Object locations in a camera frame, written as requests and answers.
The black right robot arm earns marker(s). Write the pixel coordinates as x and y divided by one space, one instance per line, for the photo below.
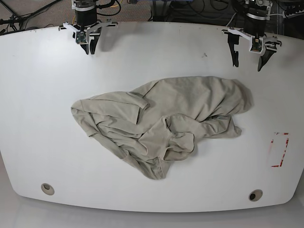
90 4

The red tape rectangle marker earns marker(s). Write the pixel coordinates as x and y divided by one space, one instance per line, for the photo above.
278 149

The white power strip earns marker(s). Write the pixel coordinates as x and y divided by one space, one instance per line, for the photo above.
293 11

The left-arm gripper white bracket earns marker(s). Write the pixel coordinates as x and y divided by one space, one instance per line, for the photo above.
254 26

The right table cable grommet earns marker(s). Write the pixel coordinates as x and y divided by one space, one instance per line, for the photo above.
255 195

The table cable grommet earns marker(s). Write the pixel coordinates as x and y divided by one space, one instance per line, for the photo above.
255 195
47 189

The left-arm wrist camera box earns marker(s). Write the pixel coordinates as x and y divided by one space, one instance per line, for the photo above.
256 45

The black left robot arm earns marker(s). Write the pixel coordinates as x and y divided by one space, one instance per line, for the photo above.
255 13

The black tripod legs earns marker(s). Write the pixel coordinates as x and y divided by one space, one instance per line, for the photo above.
19 22

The beige T-shirt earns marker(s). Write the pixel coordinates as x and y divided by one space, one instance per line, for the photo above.
159 122

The right-arm gripper white bracket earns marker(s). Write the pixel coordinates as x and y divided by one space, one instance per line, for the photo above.
86 20

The right-arm wrist camera box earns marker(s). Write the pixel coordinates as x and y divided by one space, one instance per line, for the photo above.
80 37

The left table cable grommet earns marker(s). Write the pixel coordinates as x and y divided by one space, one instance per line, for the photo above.
47 189

